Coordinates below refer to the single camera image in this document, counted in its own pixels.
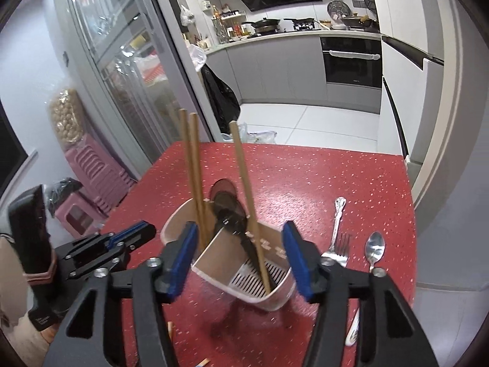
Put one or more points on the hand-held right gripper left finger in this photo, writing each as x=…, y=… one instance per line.
x=179, y=260

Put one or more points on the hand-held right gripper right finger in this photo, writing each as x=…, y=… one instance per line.
x=300, y=260

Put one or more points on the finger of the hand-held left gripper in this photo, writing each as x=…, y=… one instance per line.
x=99, y=262
x=130, y=234

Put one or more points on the beige plastic cutlery holder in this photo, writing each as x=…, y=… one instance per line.
x=214, y=263

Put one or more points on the dark translucent plastic spoon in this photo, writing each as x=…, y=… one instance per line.
x=229, y=214
x=223, y=187

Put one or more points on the brown wooden chopstick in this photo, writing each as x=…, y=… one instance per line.
x=196, y=160
x=189, y=160

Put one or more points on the person's left forearm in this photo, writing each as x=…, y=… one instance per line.
x=11, y=275

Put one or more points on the person's left hand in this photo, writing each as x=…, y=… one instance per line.
x=40, y=277

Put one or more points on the plain metal fork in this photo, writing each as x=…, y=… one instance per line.
x=342, y=254

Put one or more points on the small pink plastic stool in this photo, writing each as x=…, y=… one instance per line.
x=74, y=218

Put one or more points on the stack of pink plastic stools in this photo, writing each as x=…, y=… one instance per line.
x=99, y=176

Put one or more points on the bag of beige balls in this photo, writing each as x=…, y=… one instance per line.
x=67, y=118

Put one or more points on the clear plastic bag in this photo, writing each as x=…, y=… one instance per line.
x=256, y=134

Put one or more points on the black garbage bag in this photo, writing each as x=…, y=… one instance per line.
x=219, y=99

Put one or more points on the glass sliding door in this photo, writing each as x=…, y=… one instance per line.
x=126, y=65

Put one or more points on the grey kitchen cabinets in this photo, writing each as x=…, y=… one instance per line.
x=279, y=72

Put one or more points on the white plastic bag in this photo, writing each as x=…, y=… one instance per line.
x=196, y=57

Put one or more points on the white refrigerator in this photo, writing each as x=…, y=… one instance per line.
x=408, y=95

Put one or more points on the black built-in oven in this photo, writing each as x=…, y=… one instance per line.
x=351, y=68

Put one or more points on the spice rack with bottles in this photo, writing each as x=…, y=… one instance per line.
x=231, y=25

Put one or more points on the black frying pan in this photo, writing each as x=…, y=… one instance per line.
x=301, y=23

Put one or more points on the black wok with food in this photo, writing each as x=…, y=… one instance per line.
x=357, y=23

